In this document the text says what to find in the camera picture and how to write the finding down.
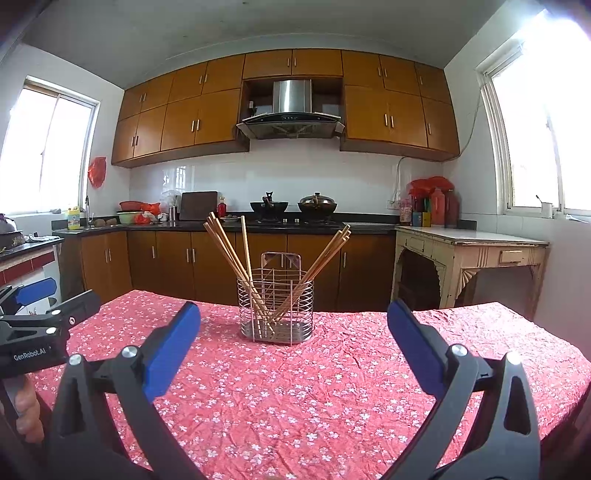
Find metal wire utensil holder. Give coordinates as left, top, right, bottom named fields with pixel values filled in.
left=237, top=251, right=315, bottom=345

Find white wall cable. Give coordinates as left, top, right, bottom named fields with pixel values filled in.
left=394, top=156, right=419, bottom=204

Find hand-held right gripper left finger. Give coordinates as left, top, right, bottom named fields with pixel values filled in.
left=46, top=301, right=204, bottom=480

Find red plastic bag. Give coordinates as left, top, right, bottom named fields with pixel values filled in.
left=88, top=157, right=107, bottom=188
left=409, top=176, right=455, bottom=197
left=136, top=202, right=161, bottom=225

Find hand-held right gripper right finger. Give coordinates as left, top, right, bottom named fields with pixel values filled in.
left=383, top=299, right=541, bottom=480

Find brown upper kitchen cabinets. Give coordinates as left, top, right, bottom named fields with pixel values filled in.
left=111, top=48, right=461, bottom=168

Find cream wooden side table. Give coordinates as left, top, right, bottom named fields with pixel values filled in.
left=391, top=225, right=550, bottom=310

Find brown kitchen cabinets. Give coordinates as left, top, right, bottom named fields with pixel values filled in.
left=79, top=231, right=398, bottom=312
left=111, top=48, right=461, bottom=168

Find person's left hand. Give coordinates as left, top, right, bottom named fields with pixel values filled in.
left=13, top=374, right=47, bottom=444

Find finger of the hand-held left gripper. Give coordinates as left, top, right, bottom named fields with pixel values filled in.
left=0, top=277, right=58, bottom=308
left=0, top=290, right=101, bottom=339

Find black kitchen countertop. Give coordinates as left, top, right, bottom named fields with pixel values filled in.
left=52, top=211, right=476, bottom=237

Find large red bottle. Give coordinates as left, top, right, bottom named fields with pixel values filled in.
left=430, top=186, right=446, bottom=228

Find dark sauce bottle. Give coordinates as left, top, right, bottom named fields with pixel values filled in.
left=444, top=188, right=461, bottom=229

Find sliding glass window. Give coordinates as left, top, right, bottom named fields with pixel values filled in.
left=475, top=11, right=591, bottom=217
left=0, top=76, right=100, bottom=215

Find black gas stove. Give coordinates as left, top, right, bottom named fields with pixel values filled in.
left=247, top=217, right=345, bottom=227

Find steel range hood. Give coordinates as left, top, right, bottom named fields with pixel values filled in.
left=236, top=79, right=346, bottom=140

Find black wok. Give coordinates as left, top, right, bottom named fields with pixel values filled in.
left=250, top=190, right=289, bottom=219

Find dark cutting board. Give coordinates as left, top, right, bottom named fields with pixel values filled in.
left=179, top=191, right=219, bottom=221

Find brown lower kitchen cabinets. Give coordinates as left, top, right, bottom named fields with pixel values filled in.
left=79, top=231, right=398, bottom=312

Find red floral tablecloth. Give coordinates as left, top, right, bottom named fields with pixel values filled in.
left=28, top=290, right=591, bottom=480

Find tiled counter with flower tile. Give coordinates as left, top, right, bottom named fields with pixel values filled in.
left=0, top=237, right=65, bottom=305

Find wooden chopstick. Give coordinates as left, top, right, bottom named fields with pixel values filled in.
left=270, top=232, right=343, bottom=323
left=215, top=218, right=271, bottom=315
left=279, top=224, right=352, bottom=318
left=210, top=212, right=269, bottom=317
left=274, top=227, right=348, bottom=320
left=203, top=223, right=262, bottom=319
left=206, top=218, right=265, bottom=318
left=240, top=215, right=259, bottom=324

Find dark lidded pot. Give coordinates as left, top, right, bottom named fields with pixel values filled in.
left=298, top=192, right=338, bottom=215

